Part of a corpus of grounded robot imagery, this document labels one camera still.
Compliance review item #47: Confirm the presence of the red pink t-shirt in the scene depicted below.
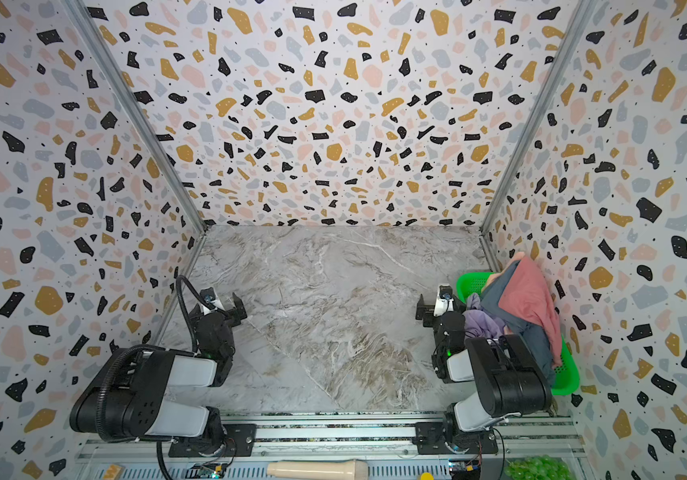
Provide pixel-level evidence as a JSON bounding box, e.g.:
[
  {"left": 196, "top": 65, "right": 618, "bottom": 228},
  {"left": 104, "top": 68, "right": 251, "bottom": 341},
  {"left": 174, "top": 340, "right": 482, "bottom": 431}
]
[{"left": 499, "top": 252, "right": 563, "bottom": 366}]

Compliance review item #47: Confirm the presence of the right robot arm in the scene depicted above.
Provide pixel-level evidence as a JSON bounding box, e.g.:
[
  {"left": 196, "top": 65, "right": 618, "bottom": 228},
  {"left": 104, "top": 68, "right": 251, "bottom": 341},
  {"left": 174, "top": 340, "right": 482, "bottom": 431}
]
[{"left": 413, "top": 286, "right": 553, "bottom": 455}]

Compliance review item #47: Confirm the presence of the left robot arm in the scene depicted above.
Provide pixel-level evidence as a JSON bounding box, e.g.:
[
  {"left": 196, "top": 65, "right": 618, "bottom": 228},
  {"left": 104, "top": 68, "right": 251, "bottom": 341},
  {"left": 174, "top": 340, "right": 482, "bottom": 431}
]
[{"left": 69, "top": 289, "right": 256, "bottom": 458}]

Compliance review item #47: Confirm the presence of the lavender purple t-shirt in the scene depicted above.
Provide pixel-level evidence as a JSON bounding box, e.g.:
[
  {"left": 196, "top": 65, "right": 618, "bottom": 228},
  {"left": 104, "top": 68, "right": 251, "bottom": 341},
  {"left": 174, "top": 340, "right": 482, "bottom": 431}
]
[{"left": 463, "top": 293, "right": 505, "bottom": 340}]

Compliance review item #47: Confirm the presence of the light peach t-shirt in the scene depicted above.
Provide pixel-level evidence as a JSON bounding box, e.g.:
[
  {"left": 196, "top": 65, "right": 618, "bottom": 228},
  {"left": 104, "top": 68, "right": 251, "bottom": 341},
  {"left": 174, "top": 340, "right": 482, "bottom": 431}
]
[{"left": 489, "top": 251, "right": 527, "bottom": 287}]

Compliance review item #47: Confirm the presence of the grey blue t-shirt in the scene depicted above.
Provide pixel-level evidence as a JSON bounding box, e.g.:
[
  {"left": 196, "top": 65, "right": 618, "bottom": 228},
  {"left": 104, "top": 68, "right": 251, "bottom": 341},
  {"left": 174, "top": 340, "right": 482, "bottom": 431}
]
[{"left": 481, "top": 271, "right": 557, "bottom": 387}]

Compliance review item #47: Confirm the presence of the green plastic laundry basket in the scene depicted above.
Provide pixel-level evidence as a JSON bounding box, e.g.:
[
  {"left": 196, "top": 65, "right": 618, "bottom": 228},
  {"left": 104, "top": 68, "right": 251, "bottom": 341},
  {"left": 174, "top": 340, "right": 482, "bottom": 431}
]
[{"left": 455, "top": 271, "right": 581, "bottom": 396}]

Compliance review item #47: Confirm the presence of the right electronics board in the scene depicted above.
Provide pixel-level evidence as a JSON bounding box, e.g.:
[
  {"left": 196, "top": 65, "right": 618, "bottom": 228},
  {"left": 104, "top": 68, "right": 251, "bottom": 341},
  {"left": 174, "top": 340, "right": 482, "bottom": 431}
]
[{"left": 449, "top": 460, "right": 481, "bottom": 480}]

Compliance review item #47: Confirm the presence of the electronics board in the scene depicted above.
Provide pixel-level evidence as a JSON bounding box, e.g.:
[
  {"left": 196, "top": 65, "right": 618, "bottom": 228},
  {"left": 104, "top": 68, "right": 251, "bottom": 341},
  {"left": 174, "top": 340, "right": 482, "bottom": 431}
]
[
  {"left": 449, "top": 460, "right": 481, "bottom": 480},
  {"left": 185, "top": 462, "right": 228, "bottom": 479}
]

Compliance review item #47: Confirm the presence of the left electronics board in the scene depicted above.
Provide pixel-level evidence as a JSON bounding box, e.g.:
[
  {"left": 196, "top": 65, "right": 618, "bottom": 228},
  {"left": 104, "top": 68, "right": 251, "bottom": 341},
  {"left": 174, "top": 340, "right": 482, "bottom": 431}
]
[{"left": 185, "top": 462, "right": 228, "bottom": 479}]

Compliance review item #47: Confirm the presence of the green bubble wrap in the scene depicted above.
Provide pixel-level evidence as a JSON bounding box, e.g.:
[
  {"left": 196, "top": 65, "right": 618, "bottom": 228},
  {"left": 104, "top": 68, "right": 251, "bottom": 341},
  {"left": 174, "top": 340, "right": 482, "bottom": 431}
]
[{"left": 503, "top": 456, "right": 575, "bottom": 480}]

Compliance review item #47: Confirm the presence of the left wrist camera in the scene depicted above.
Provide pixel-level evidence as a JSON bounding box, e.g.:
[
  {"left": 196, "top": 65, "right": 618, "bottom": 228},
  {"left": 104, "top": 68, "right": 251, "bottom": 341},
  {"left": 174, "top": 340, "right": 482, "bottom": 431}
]
[{"left": 199, "top": 287, "right": 219, "bottom": 309}]

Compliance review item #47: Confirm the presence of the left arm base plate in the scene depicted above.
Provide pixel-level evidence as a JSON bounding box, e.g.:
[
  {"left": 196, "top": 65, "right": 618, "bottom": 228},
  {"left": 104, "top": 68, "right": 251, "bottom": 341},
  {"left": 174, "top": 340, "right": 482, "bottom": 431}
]
[{"left": 168, "top": 423, "right": 257, "bottom": 459}]

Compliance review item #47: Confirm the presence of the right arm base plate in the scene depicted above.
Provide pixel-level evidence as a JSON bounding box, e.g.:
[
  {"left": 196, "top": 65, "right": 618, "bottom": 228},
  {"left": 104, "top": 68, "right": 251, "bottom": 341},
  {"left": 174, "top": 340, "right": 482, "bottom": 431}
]
[{"left": 413, "top": 421, "right": 499, "bottom": 455}]

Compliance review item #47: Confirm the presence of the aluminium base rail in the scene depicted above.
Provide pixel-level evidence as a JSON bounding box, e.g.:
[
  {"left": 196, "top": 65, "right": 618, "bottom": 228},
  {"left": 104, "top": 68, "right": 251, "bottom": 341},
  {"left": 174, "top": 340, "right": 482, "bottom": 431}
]
[{"left": 72, "top": 411, "right": 591, "bottom": 480}]

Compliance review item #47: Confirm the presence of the beige cylindrical handle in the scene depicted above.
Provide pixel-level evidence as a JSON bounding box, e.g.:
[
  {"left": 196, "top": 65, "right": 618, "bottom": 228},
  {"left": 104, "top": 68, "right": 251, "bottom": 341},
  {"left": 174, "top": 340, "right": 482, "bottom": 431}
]
[{"left": 266, "top": 460, "right": 369, "bottom": 480}]

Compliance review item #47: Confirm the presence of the left aluminium corner post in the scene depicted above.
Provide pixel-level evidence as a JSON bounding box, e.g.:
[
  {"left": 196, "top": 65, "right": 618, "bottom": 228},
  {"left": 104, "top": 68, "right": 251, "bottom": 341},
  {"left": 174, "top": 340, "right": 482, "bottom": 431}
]
[{"left": 62, "top": 0, "right": 207, "bottom": 236}]

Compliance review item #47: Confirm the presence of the aluminium corner post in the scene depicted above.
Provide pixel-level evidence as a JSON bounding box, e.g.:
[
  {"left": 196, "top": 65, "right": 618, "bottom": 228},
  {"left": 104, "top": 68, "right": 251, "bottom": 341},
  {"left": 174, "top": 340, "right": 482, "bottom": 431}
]
[
  {"left": 481, "top": 0, "right": 597, "bottom": 240},
  {"left": 62, "top": 0, "right": 207, "bottom": 236}
]

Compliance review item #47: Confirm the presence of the right aluminium corner post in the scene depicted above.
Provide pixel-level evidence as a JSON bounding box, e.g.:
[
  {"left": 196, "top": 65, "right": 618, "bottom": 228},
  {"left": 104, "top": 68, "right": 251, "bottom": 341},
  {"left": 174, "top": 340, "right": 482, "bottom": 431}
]
[{"left": 481, "top": 0, "right": 597, "bottom": 240}]

